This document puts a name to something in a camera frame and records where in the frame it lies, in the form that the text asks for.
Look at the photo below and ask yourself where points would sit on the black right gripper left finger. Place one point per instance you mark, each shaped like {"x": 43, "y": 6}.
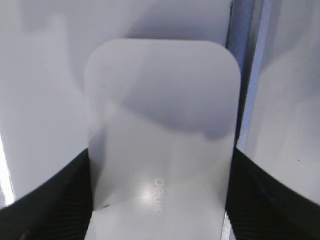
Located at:
{"x": 60, "y": 209}

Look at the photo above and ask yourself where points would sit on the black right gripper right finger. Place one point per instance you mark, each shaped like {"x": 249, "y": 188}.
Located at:
{"x": 260, "y": 207}

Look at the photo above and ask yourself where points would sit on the white whiteboard eraser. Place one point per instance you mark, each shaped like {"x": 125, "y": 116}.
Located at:
{"x": 161, "y": 126}

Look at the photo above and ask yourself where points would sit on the aluminium framed whiteboard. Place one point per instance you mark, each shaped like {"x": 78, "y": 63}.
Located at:
{"x": 44, "y": 48}

